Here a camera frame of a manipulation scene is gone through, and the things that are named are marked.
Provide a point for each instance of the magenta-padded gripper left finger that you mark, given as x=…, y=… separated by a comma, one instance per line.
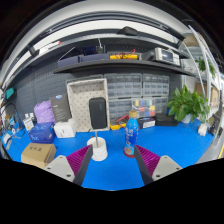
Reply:
x=60, y=168

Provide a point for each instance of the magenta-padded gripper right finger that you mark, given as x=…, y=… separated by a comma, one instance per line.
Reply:
x=166, y=167

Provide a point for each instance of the blue drink bottle gold cap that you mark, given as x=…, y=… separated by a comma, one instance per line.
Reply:
x=131, y=133

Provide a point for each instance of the brown cardboard box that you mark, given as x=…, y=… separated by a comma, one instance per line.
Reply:
x=38, y=155

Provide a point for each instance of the small white box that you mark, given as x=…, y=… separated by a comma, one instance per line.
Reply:
x=65, y=129

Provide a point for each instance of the blue carton box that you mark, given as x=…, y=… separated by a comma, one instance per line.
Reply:
x=41, y=132

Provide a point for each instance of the white ribbed cup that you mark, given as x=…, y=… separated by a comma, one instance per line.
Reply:
x=99, y=153

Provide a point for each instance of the thin white stirrer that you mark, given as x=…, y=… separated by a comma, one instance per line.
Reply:
x=96, y=138

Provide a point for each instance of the flat black case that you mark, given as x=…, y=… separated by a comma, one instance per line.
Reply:
x=166, y=120

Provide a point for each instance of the black box with white label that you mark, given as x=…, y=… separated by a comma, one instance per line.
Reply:
x=146, y=122

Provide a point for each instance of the small white adapter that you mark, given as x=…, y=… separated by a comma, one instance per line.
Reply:
x=202, y=130

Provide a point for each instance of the small white bottle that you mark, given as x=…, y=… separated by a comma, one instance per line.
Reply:
x=28, y=123

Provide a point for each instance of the purple plastic bag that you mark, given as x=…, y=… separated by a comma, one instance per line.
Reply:
x=44, y=111

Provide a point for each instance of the dark grey carton box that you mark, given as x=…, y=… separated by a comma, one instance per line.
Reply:
x=60, y=108

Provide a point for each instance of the grey small-parts drawer cabinet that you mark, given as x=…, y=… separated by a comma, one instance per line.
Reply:
x=156, y=86
x=162, y=105
x=119, y=108
x=123, y=86

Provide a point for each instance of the yellow multimeter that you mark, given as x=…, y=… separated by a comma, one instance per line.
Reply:
x=116, y=127

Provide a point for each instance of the clear organizer with colourful parts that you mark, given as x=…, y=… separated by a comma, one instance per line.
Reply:
x=144, y=106

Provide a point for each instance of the black rectangular case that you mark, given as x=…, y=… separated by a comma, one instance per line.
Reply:
x=98, y=113

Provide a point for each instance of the green potted plant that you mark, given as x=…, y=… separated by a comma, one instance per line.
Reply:
x=186, y=103

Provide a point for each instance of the white perforated tray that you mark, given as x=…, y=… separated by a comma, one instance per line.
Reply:
x=80, y=100

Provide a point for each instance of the white metal rack shelf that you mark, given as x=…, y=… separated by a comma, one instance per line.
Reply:
x=205, y=56

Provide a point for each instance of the black wall shelf unit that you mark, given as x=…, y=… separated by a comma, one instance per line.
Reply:
x=110, y=65

